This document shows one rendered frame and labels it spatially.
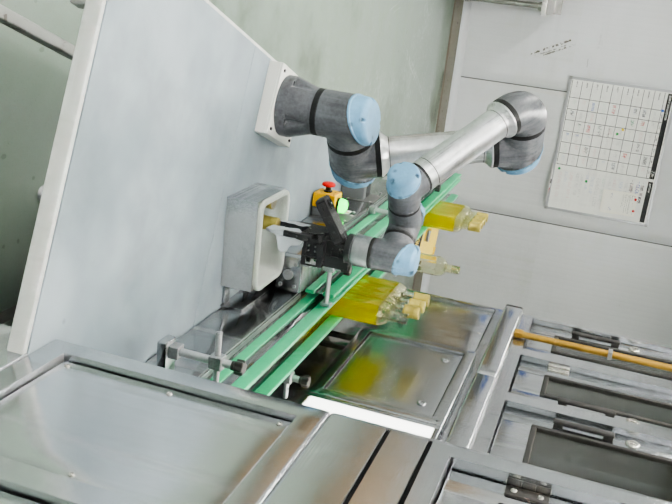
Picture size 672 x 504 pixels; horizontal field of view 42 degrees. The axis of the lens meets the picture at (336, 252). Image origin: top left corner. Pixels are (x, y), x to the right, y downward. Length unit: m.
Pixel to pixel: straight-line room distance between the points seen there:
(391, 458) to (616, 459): 1.06
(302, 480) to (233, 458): 0.11
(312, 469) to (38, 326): 0.54
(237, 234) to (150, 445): 0.88
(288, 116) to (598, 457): 1.10
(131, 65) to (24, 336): 0.49
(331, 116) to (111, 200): 0.69
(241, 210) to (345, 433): 0.86
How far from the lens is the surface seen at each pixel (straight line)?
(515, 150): 2.19
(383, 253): 1.96
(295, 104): 2.09
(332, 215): 1.99
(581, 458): 2.18
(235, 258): 2.04
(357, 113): 2.06
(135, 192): 1.64
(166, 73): 1.68
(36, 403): 1.35
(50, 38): 2.32
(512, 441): 2.17
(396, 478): 1.19
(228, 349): 1.88
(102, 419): 1.30
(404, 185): 1.90
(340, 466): 1.20
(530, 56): 8.00
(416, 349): 2.45
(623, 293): 8.34
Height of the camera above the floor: 1.56
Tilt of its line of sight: 16 degrees down
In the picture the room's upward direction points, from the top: 102 degrees clockwise
